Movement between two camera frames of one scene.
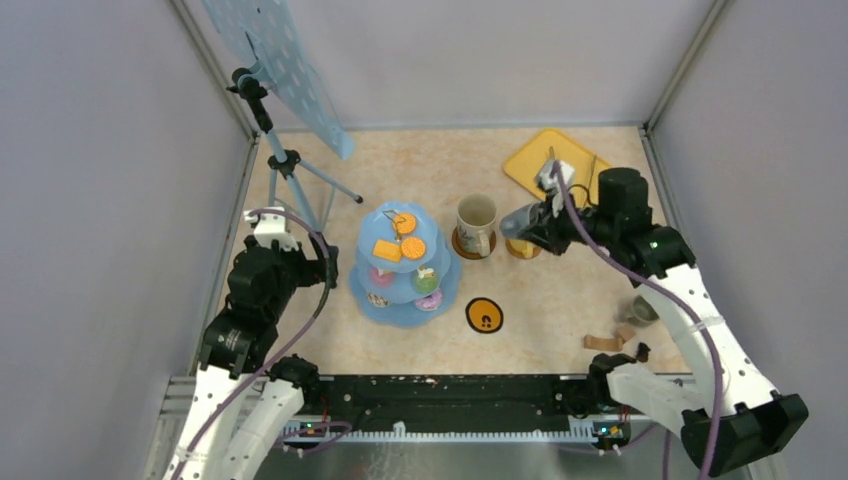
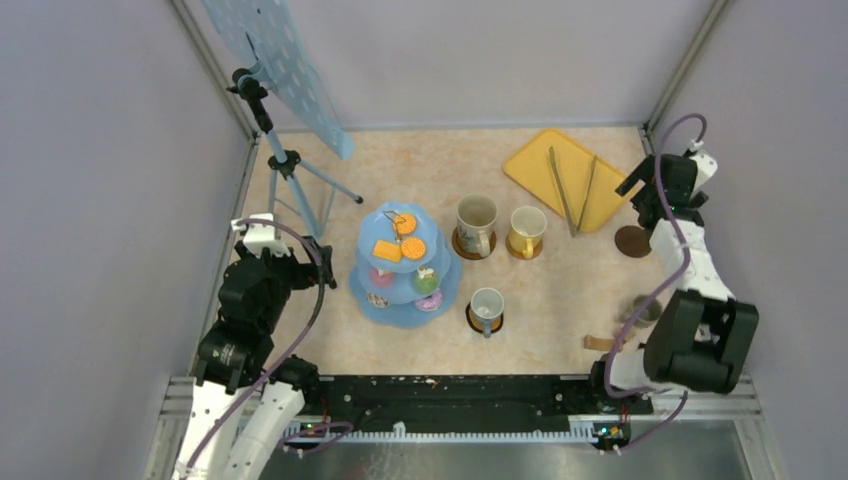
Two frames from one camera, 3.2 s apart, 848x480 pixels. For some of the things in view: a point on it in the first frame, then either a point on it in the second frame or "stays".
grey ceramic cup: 514,221 to 487,304
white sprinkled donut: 378,300 stays
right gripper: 548,229 to 642,172
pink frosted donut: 430,302 stays
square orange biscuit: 387,250 stays
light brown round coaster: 511,250 stays
